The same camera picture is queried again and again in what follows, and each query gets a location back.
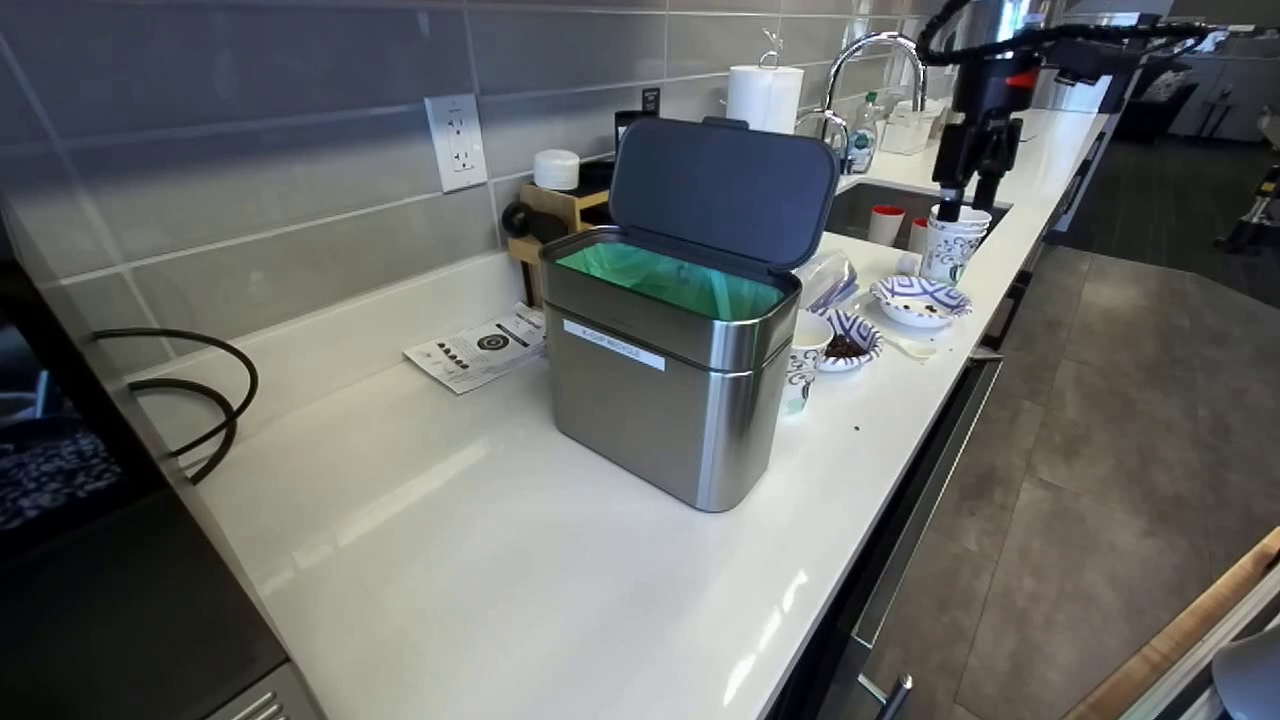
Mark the black appliance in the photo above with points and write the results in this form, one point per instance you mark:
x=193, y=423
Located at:
x=93, y=587

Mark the small white jar cap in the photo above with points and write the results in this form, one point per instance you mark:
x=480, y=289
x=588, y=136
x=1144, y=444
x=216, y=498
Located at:
x=558, y=169

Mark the stainless steel sink basin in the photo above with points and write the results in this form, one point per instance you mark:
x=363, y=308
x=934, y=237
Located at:
x=865, y=200

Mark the small chrome faucet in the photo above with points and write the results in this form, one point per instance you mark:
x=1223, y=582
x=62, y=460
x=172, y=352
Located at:
x=838, y=128

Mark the green bin liner bag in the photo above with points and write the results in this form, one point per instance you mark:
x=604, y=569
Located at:
x=667, y=277

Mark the stainless steel bin body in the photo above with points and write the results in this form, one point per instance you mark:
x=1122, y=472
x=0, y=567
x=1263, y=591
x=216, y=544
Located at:
x=662, y=412

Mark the white paper towel roll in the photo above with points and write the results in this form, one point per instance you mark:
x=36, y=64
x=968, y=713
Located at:
x=764, y=99

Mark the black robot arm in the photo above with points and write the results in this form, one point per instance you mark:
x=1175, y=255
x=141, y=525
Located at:
x=1066, y=46

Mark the clear soap bottle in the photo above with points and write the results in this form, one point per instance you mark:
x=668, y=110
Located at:
x=863, y=133

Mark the black wall switch plate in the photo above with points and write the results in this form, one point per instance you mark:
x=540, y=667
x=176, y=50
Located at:
x=648, y=101

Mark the single patterned paper cup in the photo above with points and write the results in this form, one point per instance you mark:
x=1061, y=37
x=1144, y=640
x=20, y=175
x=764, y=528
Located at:
x=798, y=384

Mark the blue white patterned paper bowl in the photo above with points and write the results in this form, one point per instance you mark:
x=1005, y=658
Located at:
x=914, y=307

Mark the small white red container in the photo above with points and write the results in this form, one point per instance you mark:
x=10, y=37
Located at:
x=918, y=235
x=887, y=226

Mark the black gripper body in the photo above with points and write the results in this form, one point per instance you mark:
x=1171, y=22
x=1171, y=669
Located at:
x=979, y=147

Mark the white printed leaflet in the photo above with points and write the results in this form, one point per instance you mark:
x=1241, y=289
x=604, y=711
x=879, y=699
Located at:
x=473, y=351

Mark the wooden countertop holder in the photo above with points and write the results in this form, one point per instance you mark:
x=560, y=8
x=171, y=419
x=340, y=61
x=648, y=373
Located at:
x=567, y=208

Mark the white wall power outlet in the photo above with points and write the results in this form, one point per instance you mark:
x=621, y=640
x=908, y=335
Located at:
x=459, y=143

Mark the coffee grounds pile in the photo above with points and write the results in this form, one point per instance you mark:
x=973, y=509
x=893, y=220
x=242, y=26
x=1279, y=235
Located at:
x=845, y=347

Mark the wooden edged furniture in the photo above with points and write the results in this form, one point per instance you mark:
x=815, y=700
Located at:
x=1175, y=640

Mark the dark grey bin lid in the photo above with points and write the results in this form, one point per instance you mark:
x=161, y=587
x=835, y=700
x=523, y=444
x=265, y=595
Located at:
x=725, y=184

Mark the blue patterned bowl with coffee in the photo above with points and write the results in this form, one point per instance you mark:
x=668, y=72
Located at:
x=849, y=351

